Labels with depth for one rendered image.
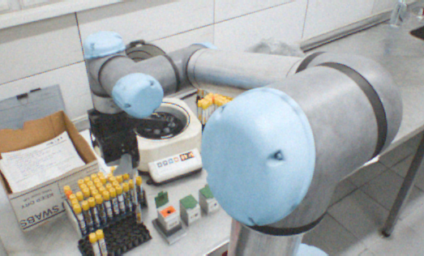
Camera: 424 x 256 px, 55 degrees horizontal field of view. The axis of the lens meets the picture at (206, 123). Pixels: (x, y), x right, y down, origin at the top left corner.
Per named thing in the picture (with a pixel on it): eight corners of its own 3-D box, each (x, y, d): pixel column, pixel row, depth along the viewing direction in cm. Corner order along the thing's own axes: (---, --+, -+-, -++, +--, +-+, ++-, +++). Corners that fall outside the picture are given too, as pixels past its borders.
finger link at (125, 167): (112, 184, 95) (106, 155, 90) (134, 173, 98) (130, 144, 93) (117, 192, 93) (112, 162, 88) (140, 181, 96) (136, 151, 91)
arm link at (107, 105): (118, 74, 86) (137, 91, 80) (121, 92, 88) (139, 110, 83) (85, 84, 82) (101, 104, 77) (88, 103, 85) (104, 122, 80)
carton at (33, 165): (22, 235, 109) (5, 197, 100) (-4, 172, 127) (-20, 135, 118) (107, 196, 120) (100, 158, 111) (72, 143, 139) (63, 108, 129)
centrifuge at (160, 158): (143, 191, 122) (139, 161, 114) (116, 135, 143) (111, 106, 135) (215, 168, 130) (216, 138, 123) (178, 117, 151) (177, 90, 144)
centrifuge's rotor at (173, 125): (146, 156, 126) (143, 138, 122) (130, 128, 137) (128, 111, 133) (191, 142, 132) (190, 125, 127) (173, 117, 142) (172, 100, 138)
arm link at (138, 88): (182, 69, 69) (150, 44, 76) (122, 89, 64) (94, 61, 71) (182, 106, 74) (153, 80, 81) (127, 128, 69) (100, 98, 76)
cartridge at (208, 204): (207, 215, 115) (207, 200, 111) (198, 205, 118) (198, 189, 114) (219, 210, 116) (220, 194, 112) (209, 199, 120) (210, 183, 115)
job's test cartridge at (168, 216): (167, 235, 108) (166, 219, 104) (157, 224, 111) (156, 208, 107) (179, 228, 110) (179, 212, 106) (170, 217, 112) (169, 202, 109)
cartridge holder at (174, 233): (169, 245, 107) (169, 236, 105) (152, 224, 112) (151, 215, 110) (186, 235, 109) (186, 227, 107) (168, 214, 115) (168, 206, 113)
